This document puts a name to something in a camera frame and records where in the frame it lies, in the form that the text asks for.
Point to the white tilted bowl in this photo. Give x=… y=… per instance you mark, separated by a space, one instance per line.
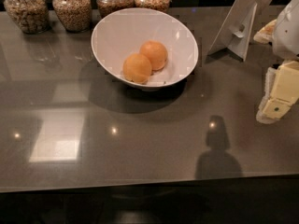
x=122 y=33

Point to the white standing sign board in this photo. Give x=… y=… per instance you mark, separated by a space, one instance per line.
x=235 y=32

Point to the orange fruit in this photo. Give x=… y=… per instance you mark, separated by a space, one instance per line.
x=156 y=52
x=137 y=68

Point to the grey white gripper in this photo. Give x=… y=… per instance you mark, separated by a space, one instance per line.
x=288 y=34

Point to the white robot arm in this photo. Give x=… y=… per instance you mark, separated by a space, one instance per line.
x=285 y=42

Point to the leftmost glass grain jar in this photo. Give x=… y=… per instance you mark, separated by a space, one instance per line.
x=31 y=16

